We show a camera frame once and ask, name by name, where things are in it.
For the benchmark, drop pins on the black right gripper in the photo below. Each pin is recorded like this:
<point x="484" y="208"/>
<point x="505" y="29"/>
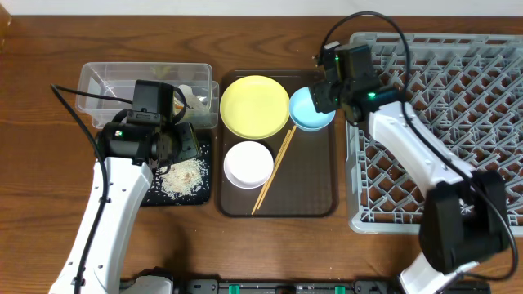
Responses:
<point x="324" y="98"/>

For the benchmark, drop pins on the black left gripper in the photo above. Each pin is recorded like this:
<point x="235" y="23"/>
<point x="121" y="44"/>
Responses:
<point x="187" y="141"/>

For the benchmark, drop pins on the light blue bowl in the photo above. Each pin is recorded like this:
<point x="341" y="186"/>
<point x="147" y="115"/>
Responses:
<point x="302" y="112"/>

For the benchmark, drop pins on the white bowl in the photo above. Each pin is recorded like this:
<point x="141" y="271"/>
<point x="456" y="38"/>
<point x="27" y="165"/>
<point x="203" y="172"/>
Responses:
<point x="248" y="165"/>

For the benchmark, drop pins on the yellow green snack wrapper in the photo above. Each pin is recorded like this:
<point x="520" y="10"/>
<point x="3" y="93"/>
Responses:
<point x="177" y="107"/>

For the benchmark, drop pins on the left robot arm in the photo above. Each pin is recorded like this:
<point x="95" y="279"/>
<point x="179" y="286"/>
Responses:
<point x="120" y="182"/>

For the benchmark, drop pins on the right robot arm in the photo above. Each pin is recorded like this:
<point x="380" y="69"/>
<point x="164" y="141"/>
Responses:
<point x="464" y="219"/>

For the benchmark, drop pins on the grey dishwasher rack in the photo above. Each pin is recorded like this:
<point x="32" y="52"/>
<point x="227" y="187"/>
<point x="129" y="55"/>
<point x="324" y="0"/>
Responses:
<point x="467" y="89"/>

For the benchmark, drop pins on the pile of rice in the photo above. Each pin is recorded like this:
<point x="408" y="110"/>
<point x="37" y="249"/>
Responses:
<point x="183" y="182"/>

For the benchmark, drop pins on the black tray bin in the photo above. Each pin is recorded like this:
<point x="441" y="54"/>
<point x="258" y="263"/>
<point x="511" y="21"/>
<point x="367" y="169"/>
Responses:
<point x="154" y="199"/>

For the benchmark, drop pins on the crumpled white napkin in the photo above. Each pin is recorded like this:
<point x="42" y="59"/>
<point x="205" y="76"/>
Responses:
<point x="194" y="104"/>

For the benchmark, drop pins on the yellow plate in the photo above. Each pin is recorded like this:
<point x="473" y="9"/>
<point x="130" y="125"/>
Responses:
<point x="255" y="107"/>

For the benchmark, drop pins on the dark brown serving tray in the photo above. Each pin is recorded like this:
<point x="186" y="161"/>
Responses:
<point x="305" y="184"/>

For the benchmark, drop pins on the clear plastic bin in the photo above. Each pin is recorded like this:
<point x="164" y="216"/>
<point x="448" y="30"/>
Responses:
<point x="118" y="79"/>

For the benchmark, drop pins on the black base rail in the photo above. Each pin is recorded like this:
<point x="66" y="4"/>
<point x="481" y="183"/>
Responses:
<point x="158" y="280"/>

